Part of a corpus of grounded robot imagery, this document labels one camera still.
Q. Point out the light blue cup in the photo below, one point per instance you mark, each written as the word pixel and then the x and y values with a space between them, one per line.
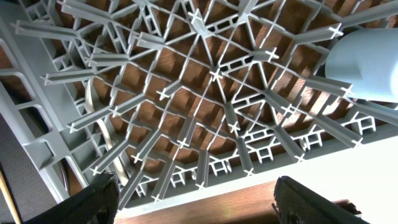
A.
pixel 367 59

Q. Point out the grey dishwasher rack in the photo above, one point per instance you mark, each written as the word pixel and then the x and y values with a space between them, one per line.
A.
pixel 171 157

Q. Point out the wooden chopstick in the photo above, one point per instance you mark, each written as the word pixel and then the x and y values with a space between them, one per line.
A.
pixel 9 201

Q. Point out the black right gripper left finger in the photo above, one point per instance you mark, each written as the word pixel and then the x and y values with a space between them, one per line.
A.
pixel 97 203

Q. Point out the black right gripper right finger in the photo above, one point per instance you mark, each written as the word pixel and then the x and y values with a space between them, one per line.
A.
pixel 295 203

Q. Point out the round black tray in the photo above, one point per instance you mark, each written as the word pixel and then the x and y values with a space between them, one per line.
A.
pixel 27 189

